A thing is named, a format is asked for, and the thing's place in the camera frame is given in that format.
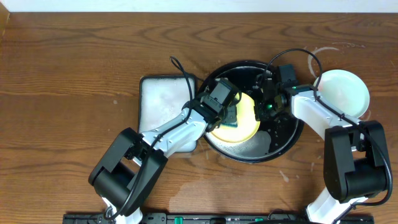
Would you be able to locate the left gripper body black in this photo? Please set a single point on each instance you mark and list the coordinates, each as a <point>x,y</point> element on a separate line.
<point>231,115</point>

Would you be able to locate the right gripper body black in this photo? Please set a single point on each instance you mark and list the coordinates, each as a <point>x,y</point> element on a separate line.
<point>268,110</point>

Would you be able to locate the yellow plate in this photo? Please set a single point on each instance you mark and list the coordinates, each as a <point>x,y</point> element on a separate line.
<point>247,124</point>

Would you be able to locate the mint plate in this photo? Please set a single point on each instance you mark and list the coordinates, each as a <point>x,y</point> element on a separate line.
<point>346,91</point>

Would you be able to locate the green yellow sponge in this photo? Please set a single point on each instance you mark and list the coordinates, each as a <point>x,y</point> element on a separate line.
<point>225,124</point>

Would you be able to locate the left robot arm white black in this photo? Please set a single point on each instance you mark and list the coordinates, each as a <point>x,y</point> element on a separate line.
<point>127,172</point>

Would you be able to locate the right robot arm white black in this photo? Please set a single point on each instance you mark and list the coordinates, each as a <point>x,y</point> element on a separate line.
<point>356,167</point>

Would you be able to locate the round black tray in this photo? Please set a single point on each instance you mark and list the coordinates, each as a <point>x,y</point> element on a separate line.
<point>273,138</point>

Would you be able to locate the black rectangular soapy water tray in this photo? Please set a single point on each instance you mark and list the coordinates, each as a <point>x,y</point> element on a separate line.
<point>162,99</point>

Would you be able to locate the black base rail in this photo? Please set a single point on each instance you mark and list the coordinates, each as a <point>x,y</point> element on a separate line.
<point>163,218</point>

